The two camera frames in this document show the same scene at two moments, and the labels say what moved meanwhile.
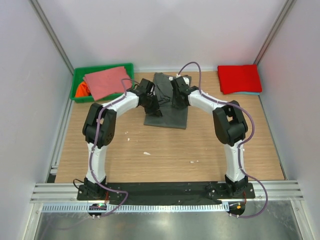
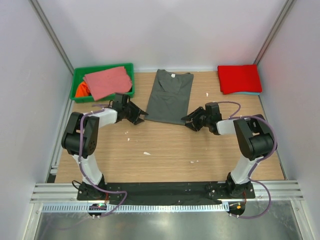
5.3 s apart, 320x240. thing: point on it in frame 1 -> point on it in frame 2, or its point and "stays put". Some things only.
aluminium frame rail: x=56 y=193 stays put
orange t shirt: x=83 y=90 stays put
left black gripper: x=155 y=110 -> x=135 y=119
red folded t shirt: x=237 y=78 stays put
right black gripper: x=176 y=104 -> x=193 y=116
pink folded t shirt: x=102 y=83 stays put
